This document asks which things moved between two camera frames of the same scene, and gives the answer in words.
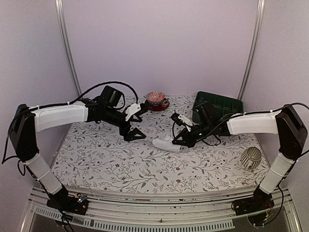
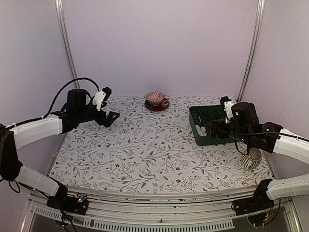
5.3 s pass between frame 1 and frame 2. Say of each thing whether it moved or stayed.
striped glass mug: stayed
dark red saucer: stayed
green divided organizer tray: moved
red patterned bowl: stayed
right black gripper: moved
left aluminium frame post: stayed
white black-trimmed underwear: moved
